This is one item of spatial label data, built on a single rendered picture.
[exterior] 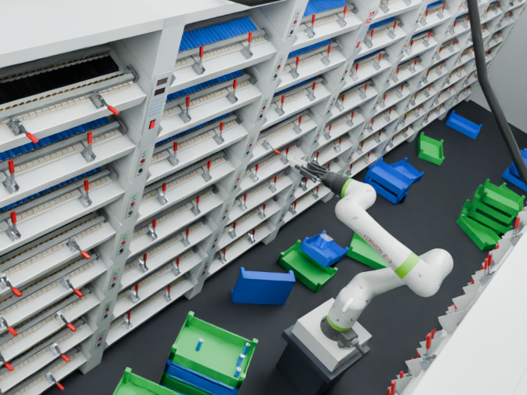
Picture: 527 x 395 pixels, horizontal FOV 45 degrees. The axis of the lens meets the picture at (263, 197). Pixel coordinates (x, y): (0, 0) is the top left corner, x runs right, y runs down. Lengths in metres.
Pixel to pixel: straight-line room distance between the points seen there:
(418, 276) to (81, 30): 1.62
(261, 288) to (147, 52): 1.80
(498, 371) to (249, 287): 2.26
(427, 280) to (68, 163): 1.47
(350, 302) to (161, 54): 1.47
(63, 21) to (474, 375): 1.25
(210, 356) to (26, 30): 1.49
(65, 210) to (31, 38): 0.67
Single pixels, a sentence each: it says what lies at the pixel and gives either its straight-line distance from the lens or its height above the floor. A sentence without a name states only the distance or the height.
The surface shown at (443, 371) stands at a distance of 1.20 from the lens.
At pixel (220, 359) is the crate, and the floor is 0.48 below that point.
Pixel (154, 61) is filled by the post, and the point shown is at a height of 1.61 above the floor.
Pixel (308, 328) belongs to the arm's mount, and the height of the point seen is 0.37.
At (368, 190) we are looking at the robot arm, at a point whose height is 1.05.
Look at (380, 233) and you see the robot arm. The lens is 2.66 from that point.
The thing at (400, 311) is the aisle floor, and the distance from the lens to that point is 3.92.
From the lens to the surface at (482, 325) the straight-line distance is 1.34.
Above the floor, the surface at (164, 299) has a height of 0.12.
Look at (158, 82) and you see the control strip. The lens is 1.98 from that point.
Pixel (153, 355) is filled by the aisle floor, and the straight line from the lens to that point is 3.15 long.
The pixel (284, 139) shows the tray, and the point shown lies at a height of 0.91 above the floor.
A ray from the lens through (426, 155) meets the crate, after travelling 5.40.
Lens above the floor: 2.53
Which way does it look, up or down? 37 degrees down
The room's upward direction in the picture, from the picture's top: 22 degrees clockwise
